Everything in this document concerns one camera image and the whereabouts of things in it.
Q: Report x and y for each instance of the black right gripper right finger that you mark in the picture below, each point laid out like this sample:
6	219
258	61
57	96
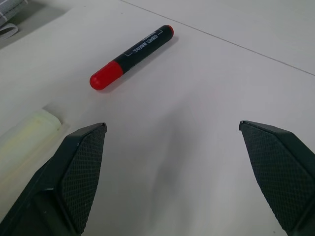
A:
283	172

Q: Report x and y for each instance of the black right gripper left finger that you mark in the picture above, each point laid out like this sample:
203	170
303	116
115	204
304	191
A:
73	177

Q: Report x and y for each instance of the pale yellow cylindrical pen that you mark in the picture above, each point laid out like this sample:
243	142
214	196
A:
27	142

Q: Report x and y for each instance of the black marker with red cap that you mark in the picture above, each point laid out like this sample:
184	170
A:
137	49

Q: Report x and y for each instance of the beige cloth strip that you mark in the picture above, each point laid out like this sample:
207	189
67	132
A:
9	9

